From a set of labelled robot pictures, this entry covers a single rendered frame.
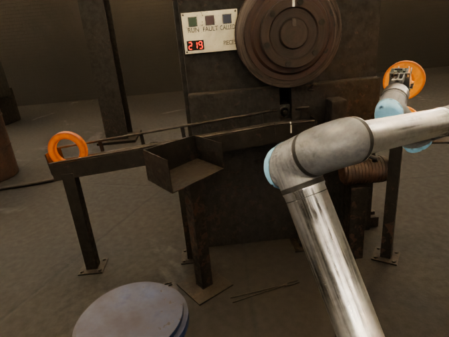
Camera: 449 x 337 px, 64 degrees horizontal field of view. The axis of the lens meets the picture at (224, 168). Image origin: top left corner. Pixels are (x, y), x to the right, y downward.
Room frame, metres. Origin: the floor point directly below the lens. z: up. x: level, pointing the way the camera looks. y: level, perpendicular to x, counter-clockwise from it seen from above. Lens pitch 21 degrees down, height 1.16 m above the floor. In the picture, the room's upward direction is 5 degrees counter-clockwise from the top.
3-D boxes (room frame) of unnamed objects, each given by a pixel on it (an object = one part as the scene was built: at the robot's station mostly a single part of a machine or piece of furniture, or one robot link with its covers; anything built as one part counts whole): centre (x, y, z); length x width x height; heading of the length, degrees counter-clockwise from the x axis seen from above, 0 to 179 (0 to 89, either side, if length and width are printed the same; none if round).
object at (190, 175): (1.42, 0.17, 0.36); 0.26 x 0.20 x 0.72; 127
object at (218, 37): (1.81, 0.01, 1.15); 0.26 x 0.02 x 0.18; 92
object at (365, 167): (1.59, -0.67, 0.27); 0.22 x 0.13 x 0.53; 92
